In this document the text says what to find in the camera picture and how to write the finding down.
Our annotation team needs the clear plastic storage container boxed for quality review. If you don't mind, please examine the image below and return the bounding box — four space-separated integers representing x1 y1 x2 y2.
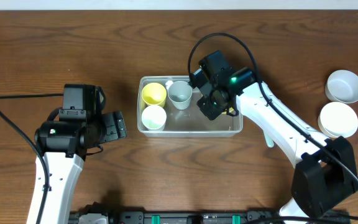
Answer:
137 75 243 138

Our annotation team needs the grey plastic cup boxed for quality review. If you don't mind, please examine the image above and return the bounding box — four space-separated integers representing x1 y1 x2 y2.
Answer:
168 81 193 110

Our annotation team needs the white plastic cup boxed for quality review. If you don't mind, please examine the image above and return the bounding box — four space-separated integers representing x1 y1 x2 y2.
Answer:
141 105 167 131

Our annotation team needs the yellow plastic cup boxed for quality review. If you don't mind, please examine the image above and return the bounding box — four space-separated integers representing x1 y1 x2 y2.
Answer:
141 83 167 108

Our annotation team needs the yellow plastic bowl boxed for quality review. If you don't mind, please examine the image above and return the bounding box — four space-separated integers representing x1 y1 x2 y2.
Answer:
223 107 234 114

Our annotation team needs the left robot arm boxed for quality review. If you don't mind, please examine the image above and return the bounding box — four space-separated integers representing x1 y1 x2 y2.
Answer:
27 111 127 223

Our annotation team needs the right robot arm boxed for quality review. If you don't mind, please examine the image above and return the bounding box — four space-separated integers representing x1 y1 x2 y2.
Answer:
189 66 358 222

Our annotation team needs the white plastic fork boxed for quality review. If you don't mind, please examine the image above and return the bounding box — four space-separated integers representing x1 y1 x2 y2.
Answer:
165 80 173 89

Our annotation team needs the mint green plastic spoon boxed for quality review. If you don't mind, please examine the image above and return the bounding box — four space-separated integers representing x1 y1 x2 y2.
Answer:
264 131 275 148

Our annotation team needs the white plastic bowl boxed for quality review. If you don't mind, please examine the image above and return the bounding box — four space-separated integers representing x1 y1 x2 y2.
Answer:
318 102 358 138

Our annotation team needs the grey plastic bowl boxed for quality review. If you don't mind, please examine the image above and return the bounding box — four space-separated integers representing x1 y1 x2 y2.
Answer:
324 70 358 104

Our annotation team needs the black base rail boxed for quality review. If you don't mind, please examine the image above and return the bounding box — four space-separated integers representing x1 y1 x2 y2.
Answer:
67 202 296 224

